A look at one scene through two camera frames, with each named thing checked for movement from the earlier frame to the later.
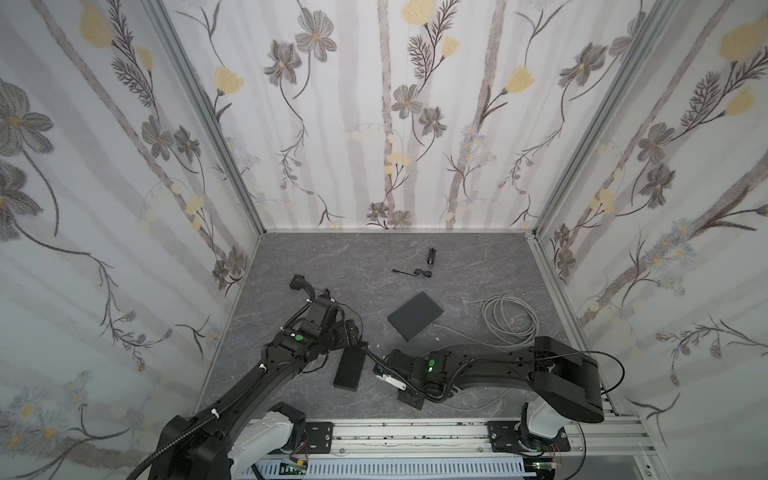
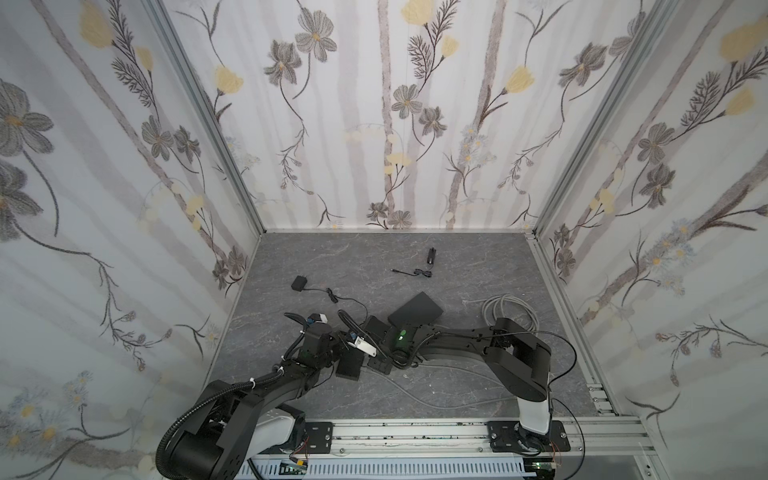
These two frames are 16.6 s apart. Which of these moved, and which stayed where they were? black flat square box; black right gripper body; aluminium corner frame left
Moved: black right gripper body
Stayed: black flat square box; aluminium corner frame left
